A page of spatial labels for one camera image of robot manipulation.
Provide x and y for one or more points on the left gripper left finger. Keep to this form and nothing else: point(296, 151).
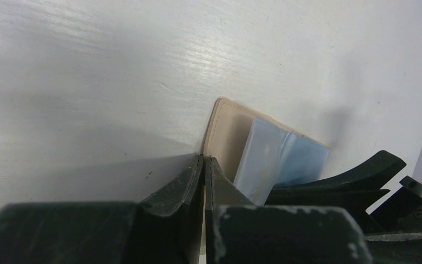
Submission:
point(163, 228)

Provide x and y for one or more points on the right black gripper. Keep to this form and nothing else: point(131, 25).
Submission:
point(393, 232)

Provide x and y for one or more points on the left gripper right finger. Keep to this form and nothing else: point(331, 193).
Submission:
point(238, 231)

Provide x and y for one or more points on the beige leather card holder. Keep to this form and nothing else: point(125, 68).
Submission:
point(228, 130)

